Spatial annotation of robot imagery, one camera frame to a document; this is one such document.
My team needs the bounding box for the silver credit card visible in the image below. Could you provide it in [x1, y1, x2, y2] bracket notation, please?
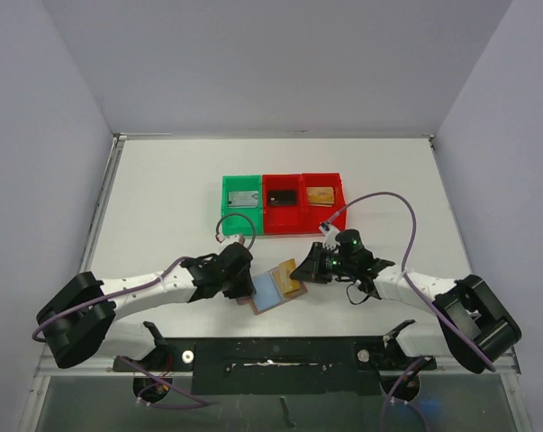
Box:
[227, 190, 259, 208]

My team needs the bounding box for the black credit card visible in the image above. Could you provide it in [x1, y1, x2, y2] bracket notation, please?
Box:
[267, 190, 298, 206]

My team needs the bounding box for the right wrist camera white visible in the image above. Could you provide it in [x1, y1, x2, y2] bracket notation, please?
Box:
[320, 221, 339, 250]

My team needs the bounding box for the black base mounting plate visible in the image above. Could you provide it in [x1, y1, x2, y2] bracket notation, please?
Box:
[113, 336, 413, 396]

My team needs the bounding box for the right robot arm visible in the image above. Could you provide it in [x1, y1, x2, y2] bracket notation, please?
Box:
[290, 228, 522, 374]

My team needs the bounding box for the red plastic double bin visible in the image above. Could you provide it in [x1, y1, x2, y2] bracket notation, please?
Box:
[262, 173, 346, 235]

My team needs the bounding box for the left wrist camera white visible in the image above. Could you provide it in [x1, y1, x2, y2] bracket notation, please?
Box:
[215, 233, 245, 246]

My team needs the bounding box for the gold credit card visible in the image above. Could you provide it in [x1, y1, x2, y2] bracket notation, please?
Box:
[306, 186, 336, 207]

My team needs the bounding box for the brown leather card holder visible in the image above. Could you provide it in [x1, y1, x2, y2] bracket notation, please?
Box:
[236, 266, 308, 315]

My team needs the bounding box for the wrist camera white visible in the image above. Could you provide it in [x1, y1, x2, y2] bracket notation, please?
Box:
[215, 233, 245, 246]
[320, 221, 339, 250]

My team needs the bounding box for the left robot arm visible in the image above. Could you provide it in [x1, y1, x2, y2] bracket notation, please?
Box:
[32, 240, 254, 369]

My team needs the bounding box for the blue credit card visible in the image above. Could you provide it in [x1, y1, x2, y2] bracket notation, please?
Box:
[251, 273, 283, 313]

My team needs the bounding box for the green plastic bin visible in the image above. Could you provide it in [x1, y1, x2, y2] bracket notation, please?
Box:
[221, 175, 263, 235]

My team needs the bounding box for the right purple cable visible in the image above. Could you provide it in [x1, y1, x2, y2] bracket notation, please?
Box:
[320, 192, 497, 432]

